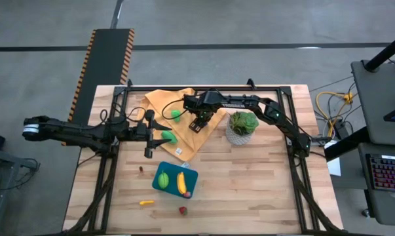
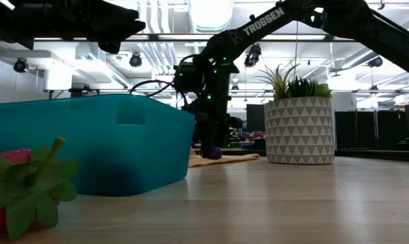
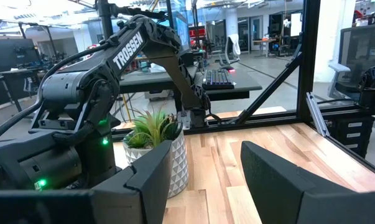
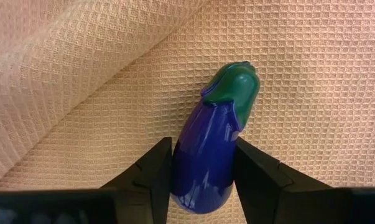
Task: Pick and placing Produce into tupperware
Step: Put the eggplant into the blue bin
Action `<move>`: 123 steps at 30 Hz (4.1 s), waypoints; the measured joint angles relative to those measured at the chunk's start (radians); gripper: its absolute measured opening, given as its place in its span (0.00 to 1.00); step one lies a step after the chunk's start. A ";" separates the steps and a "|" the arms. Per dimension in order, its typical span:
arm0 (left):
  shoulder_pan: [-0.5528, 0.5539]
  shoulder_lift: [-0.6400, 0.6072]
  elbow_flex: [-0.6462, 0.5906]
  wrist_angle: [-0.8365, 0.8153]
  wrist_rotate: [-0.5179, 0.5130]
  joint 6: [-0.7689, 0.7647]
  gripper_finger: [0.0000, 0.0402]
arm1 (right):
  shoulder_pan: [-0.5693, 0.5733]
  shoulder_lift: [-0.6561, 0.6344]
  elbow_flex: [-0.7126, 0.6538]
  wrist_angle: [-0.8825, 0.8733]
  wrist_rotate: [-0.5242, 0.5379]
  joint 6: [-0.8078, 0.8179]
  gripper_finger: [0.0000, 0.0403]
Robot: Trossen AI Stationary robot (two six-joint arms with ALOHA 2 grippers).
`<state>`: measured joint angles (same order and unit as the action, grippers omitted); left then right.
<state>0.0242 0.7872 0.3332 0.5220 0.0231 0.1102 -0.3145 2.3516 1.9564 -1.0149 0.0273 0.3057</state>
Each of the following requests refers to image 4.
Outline orange waffle cloth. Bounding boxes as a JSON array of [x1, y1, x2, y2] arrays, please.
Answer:
[[0, 0, 375, 224]]

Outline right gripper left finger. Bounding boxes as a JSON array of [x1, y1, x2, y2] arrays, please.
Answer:
[[99, 136, 174, 224]]

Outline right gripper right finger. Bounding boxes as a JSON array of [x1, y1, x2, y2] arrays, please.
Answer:
[[233, 136, 336, 224]]

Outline purple toy eggplant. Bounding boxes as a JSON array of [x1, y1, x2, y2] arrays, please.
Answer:
[[169, 60, 261, 215]]

